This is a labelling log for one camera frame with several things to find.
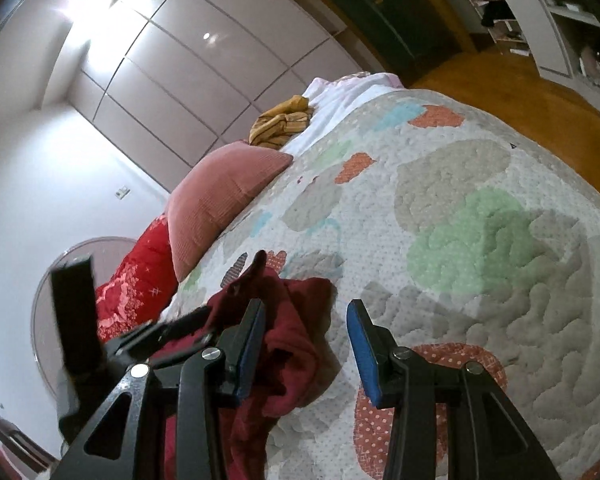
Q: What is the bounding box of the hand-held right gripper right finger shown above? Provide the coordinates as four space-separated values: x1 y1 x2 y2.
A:
346 299 563 480

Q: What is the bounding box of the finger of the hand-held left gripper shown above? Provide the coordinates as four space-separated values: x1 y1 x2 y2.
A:
105 305 213 366
50 256 103 378

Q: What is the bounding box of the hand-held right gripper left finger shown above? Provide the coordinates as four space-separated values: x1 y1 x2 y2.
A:
50 299 267 480

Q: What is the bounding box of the dark red garment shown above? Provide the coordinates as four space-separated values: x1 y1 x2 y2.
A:
150 250 343 480

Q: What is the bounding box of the rounded padded headboard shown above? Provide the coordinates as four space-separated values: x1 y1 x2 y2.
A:
32 236 141 396

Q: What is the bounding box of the red heart-pattern pillow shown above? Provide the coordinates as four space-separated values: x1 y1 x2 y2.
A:
95 212 178 343

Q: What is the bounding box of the pink ribbed pillow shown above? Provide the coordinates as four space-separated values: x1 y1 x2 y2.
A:
166 141 295 283

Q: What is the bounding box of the heart-print quilt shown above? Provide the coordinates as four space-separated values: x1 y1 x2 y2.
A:
160 89 600 480

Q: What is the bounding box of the yellow striped garment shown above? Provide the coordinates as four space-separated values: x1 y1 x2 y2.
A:
249 95 315 150

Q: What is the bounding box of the beige panelled wardrobe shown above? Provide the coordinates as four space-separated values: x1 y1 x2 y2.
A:
55 0 376 193

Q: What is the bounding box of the dark green door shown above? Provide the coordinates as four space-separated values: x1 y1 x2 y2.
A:
280 0 476 86

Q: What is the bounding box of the white shelf unit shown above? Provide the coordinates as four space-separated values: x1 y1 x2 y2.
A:
485 0 600 81

